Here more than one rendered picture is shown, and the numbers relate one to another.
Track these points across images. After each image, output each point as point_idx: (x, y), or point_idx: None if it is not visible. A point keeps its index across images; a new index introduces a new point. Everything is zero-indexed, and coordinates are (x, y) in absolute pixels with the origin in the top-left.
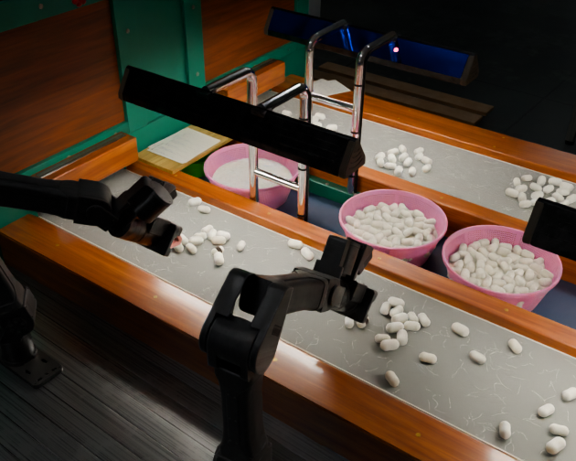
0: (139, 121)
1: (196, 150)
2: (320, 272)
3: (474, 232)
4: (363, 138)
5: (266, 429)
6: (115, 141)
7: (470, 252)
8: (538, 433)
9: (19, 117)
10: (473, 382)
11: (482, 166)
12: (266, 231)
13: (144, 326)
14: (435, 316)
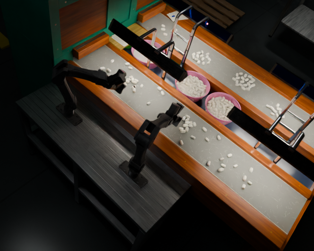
0: None
1: None
2: (167, 113)
3: (217, 94)
4: None
5: None
6: (101, 36)
7: (214, 101)
8: (217, 165)
9: (72, 29)
10: (204, 147)
11: (227, 64)
12: (150, 80)
13: (108, 111)
14: (198, 123)
